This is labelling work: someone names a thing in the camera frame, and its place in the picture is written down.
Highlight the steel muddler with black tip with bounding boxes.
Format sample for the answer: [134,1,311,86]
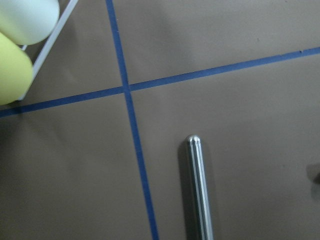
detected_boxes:
[186,134,214,240]

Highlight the cup rack with handle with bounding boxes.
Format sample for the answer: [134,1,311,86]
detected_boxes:
[14,0,78,101]

